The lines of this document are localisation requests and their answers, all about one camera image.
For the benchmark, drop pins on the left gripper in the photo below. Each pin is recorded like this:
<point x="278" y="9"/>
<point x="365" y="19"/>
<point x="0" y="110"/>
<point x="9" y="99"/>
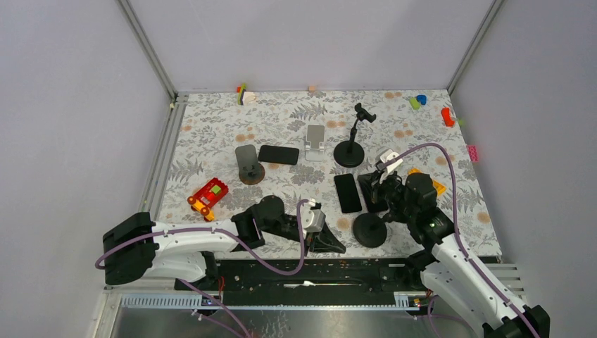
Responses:
<point x="326" y="241"/>

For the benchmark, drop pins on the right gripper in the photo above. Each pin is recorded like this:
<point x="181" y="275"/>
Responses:
<point x="389" y="177"/>

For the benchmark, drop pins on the black tripod stand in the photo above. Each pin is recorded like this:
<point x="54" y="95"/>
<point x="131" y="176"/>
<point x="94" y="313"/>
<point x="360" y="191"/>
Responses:
<point x="370" y="229"/>
<point x="349" y="153"/>

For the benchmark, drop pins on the wooden-base grey phone stand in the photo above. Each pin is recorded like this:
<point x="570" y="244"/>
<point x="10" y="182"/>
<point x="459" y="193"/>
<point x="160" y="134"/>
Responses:
<point x="251" y="172"/>

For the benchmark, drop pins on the purple-edged black phone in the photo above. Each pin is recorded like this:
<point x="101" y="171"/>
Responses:
<point x="368" y="184"/>

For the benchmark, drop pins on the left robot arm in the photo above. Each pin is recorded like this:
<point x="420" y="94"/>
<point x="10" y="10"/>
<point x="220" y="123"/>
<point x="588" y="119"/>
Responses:
<point x="140" y="247"/>

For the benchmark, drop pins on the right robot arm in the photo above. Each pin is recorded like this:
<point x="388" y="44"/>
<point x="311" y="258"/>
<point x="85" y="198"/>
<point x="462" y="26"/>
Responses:
<point x="448" y="266"/>

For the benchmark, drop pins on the white phone stand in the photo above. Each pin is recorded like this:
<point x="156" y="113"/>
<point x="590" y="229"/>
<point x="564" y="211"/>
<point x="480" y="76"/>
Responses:
<point x="315" y="143"/>

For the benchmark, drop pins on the pink brick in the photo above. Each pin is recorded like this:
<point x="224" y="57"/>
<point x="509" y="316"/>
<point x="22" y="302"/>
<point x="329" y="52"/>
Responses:
<point x="473" y="153"/>

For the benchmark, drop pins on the red arch block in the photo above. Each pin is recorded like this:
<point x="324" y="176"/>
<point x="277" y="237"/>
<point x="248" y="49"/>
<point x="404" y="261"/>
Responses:
<point x="447" y="118"/>

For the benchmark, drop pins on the green cylinder block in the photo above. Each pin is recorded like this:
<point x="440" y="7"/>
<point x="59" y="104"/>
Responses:
<point x="415" y="104"/>

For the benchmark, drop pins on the blue heart block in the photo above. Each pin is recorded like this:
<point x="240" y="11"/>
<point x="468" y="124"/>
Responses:
<point x="421" y="99"/>

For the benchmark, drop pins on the red yellow toy truck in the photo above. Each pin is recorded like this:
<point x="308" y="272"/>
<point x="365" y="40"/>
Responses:
<point x="206" y="197"/>

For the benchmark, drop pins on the floral patterned mat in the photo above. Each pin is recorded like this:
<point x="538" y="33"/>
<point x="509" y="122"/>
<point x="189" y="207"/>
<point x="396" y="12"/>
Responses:
<point x="214" y="125"/>

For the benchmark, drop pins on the colourful block stack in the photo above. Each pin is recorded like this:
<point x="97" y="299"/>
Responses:
<point x="245" y="97"/>

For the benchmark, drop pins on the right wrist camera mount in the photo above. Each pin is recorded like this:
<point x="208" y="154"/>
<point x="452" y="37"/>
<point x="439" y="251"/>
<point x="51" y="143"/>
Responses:
<point x="387" y="164"/>

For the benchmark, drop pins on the yellow triangle frame toy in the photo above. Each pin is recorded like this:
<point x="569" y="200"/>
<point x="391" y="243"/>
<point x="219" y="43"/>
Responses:
<point x="439" y="187"/>

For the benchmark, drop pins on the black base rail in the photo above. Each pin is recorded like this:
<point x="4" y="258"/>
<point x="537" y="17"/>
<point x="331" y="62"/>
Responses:
<point x="384" y="284"/>

